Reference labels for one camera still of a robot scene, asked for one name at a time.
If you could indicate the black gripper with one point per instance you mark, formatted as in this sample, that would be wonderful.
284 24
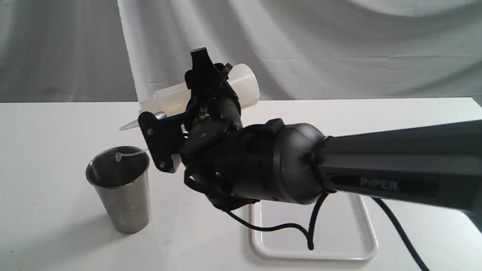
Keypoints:
213 111

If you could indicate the clear plastic squeeze bottle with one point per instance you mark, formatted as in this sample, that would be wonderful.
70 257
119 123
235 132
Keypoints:
173 100

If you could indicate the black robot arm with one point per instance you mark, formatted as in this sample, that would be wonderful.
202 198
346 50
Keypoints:
234 165

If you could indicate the stainless steel cup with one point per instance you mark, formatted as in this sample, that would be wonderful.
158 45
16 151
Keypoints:
120 177

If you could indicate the grey fabric backdrop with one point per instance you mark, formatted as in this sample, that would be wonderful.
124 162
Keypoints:
125 50

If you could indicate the white plastic tray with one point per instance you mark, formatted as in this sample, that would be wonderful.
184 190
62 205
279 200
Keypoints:
343 230

